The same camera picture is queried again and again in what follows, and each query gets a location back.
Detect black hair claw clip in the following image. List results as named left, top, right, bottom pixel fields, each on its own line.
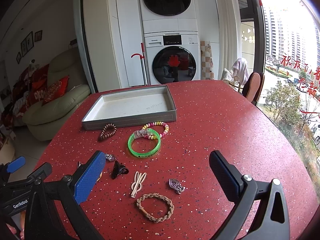
left=111, top=160, right=129, bottom=179

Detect wall picture frames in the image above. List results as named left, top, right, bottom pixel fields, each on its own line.
left=16, top=30, right=43, bottom=64

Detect white cabinet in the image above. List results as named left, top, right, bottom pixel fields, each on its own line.
left=81, top=0, right=144, bottom=92

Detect grey jewelry tray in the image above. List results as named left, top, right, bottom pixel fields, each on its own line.
left=82, top=85, right=177, bottom=131

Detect checkered hanging cloth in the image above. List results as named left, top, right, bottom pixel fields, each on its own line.
left=200, top=41, right=214, bottom=80

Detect silver purple heart brooch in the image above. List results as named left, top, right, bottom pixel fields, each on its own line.
left=169, top=179, right=185, bottom=194

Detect upper white dryer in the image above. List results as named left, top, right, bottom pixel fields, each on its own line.
left=140, top=0, right=198, bottom=34

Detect beige sofa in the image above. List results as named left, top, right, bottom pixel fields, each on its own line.
left=22, top=47, right=91, bottom=141

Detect pink yellow spiral bracelet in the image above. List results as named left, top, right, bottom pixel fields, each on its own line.
left=141, top=121, right=170, bottom=140

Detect red handled mop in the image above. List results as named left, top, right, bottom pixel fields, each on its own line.
left=131, top=42, right=148, bottom=86

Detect braided tan rope bracelet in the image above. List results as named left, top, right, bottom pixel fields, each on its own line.
left=135, top=192, right=175, bottom=224

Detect green translucent bangle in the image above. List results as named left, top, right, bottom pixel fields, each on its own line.
left=127, top=128, right=162, bottom=158

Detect red cushion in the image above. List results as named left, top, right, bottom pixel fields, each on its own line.
left=42, top=75, right=69, bottom=106

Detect brown spiral hair tie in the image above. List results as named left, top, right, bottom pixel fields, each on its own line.
left=98, top=122, right=117, bottom=142

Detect white towel on rack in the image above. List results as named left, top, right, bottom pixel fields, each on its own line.
left=231, top=57, right=249, bottom=85

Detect lower white washing machine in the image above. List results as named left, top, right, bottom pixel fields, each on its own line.
left=144, top=31, right=201, bottom=85

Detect brown chair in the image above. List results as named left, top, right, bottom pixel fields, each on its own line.
left=242, top=72, right=265, bottom=106

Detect beige hair pin clip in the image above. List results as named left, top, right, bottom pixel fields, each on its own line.
left=131, top=171, right=147, bottom=198

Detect silver purple pendant charm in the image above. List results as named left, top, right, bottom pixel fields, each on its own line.
left=105, top=153, right=116, bottom=162

